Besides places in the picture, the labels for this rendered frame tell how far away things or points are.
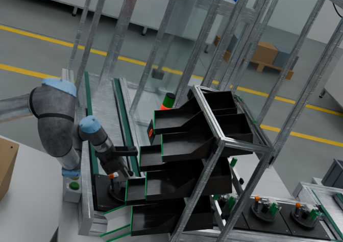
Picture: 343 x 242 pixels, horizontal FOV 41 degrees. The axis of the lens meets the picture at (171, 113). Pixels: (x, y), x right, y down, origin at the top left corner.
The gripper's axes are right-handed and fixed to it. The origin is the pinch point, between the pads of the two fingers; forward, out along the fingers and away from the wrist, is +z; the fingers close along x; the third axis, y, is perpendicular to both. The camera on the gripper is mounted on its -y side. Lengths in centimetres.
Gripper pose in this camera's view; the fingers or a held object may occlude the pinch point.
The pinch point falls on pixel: (130, 176)
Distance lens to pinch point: 207.8
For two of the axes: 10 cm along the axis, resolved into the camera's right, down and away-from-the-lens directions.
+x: 2.0, 5.2, -8.3
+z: 3.9, 7.3, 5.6
